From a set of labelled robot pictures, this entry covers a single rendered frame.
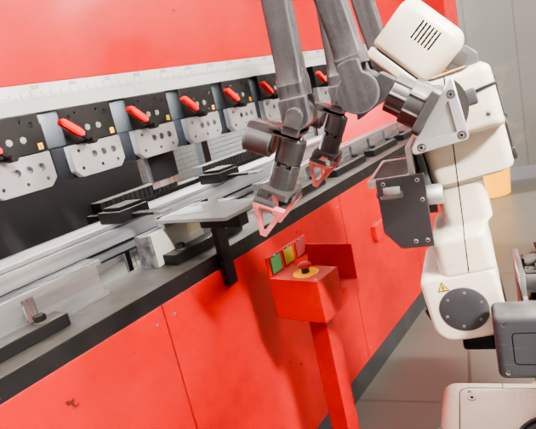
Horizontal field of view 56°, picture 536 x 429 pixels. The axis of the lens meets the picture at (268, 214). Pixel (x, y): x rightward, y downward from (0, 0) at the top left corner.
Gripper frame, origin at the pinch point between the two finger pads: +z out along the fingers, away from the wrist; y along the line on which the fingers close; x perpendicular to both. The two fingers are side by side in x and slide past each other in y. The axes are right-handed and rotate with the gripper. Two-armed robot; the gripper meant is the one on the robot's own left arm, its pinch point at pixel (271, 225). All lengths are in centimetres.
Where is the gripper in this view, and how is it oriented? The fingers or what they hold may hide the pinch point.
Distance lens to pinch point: 109.7
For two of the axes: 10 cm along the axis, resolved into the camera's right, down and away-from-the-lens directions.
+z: -2.2, 9.0, 3.7
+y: -3.4, 2.9, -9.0
